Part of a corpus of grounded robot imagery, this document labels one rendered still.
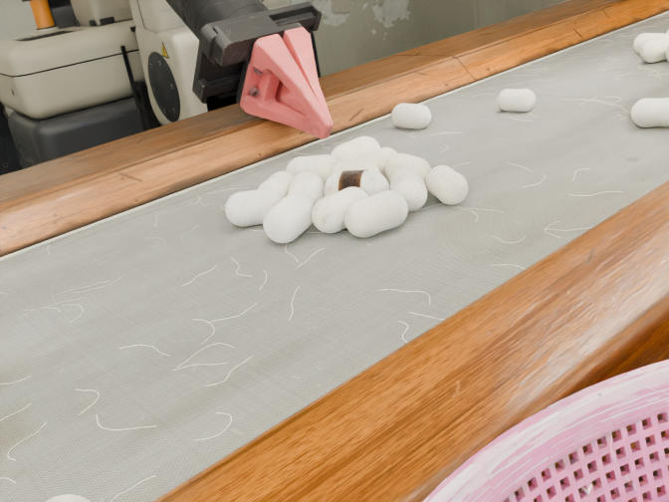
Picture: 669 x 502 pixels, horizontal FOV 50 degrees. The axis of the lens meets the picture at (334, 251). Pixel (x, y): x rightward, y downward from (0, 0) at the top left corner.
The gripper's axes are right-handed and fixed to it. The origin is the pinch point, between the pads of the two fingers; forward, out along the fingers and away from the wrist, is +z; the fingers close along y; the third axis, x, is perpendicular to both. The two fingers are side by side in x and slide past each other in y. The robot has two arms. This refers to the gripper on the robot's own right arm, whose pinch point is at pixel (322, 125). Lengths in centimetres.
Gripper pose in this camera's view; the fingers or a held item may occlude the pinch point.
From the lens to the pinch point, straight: 53.6
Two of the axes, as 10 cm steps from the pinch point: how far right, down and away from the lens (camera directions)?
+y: 7.6, -3.6, 5.4
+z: 5.9, 7.2, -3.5
